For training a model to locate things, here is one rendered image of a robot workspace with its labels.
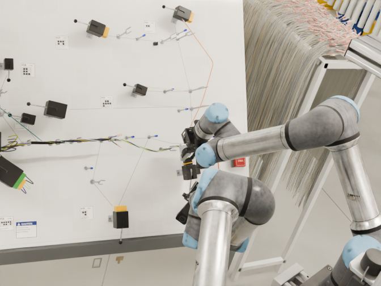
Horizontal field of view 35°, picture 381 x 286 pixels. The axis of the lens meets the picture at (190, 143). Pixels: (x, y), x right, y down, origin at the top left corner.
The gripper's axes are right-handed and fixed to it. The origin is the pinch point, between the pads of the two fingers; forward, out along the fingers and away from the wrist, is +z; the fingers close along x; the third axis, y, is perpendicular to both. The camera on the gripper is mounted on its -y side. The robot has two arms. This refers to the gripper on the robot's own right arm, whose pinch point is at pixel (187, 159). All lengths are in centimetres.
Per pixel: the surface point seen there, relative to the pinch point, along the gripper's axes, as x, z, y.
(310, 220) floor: -145, 141, -4
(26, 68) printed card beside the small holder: 55, -11, 41
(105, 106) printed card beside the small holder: 27.5, -3.9, 25.5
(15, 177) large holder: 67, -8, 1
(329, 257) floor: -136, 126, -33
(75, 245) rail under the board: 47, 16, -19
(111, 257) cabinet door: 30.3, 30.3, -23.3
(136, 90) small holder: 16.6, -12.1, 26.2
